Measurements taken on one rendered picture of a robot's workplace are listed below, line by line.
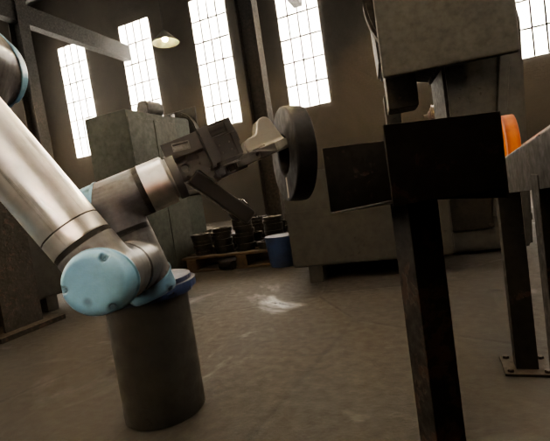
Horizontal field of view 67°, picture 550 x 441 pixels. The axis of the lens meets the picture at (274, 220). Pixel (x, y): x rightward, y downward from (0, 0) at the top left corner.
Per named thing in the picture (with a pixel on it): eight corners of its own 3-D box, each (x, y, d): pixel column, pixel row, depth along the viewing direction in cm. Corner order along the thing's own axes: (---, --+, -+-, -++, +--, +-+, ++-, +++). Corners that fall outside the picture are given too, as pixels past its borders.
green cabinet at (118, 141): (114, 287, 372) (83, 119, 362) (161, 269, 437) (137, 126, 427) (157, 284, 355) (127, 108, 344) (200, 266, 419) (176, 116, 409)
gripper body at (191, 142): (233, 114, 63) (157, 144, 60) (255, 167, 64) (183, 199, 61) (226, 123, 70) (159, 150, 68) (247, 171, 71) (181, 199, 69)
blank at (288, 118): (284, 122, 77) (267, 123, 77) (310, 89, 62) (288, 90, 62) (295, 205, 76) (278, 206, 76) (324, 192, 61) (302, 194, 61)
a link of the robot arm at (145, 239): (115, 320, 56) (80, 246, 55) (139, 302, 67) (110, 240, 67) (169, 296, 56) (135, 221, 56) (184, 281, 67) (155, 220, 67)
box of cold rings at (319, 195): (445, 248, 329) (434, 148, 324) (458, 272, 250) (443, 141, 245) (318, 259, 361) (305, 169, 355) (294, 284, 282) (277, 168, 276)
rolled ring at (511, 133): (503, 109, 114) (517, 107, 112) (495, 123, 131) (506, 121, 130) (511, 176, 113) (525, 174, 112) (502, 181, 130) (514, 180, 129)
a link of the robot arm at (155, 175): (155, 212, 61) (157, 211, 68) (184, 199, 61) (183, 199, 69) (133, 164, 60) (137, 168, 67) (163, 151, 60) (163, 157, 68)
